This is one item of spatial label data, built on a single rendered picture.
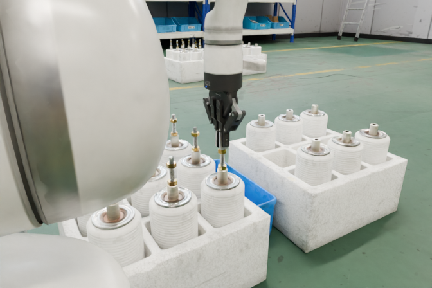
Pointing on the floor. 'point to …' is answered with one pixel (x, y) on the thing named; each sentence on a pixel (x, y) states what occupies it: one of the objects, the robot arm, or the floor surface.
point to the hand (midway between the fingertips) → (222, 139)
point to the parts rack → (248, 2)
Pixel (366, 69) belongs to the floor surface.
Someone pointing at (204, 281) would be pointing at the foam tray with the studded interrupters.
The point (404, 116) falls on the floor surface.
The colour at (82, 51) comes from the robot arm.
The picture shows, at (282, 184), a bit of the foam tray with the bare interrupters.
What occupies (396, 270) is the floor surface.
